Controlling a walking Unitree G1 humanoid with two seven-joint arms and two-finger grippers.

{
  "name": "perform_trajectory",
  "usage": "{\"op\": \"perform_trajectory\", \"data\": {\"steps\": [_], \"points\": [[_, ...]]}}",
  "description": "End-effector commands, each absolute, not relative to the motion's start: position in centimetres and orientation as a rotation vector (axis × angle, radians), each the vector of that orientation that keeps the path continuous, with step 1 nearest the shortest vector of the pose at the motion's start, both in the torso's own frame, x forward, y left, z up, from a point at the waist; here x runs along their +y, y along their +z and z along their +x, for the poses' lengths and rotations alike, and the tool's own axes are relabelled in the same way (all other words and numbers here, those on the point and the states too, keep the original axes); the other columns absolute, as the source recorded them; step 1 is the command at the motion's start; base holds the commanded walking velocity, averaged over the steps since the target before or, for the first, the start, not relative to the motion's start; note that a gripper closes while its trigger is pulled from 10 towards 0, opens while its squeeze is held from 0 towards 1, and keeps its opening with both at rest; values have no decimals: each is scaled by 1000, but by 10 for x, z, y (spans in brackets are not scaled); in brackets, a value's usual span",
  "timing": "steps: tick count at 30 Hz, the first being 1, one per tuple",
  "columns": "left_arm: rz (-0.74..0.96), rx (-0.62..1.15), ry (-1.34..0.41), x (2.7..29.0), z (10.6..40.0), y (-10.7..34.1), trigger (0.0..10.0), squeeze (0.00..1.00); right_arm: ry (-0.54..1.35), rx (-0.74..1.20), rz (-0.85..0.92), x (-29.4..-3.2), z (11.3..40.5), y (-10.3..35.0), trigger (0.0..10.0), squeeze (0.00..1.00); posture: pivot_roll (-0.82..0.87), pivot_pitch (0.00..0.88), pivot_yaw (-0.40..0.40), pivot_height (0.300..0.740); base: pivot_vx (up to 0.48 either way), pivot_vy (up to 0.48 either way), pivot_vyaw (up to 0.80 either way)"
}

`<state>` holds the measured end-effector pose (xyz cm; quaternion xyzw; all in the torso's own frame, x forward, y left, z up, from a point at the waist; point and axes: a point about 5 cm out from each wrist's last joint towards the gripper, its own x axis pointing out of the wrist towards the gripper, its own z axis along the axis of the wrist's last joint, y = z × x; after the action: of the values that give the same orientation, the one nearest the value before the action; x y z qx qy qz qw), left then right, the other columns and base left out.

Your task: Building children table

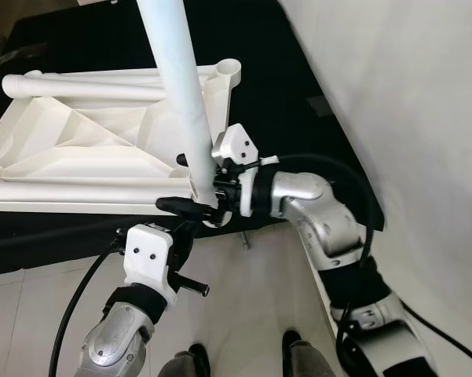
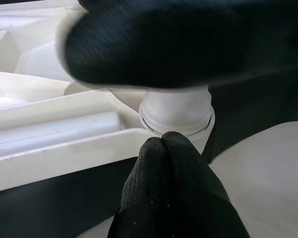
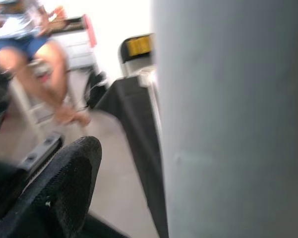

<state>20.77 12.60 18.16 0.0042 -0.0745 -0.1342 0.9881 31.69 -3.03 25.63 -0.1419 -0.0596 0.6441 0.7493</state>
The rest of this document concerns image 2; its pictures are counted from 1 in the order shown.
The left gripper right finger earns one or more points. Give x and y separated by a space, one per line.
200 205

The black table cloth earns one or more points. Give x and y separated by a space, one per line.
52 210

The white plastic table top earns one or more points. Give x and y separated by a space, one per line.
64 148

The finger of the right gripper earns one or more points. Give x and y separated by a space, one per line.
151 42

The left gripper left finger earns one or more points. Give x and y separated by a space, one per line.
143 198

